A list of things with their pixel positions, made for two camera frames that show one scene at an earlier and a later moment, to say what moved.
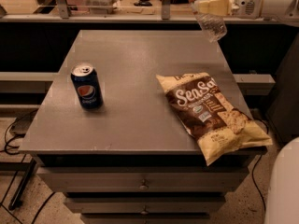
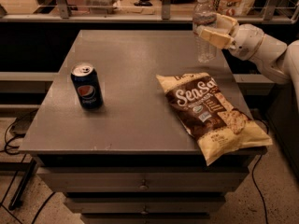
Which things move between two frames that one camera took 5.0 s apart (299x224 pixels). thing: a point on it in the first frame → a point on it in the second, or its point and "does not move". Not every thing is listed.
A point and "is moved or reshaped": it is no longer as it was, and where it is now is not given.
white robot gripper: (245, 4) → (248, 42)
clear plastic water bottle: (213, 26) is moved or reshaped
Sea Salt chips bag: (222, 132) does not move
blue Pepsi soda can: (87, 84) does not move
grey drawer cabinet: (129, 161) does not move
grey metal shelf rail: (62, 14) does not move
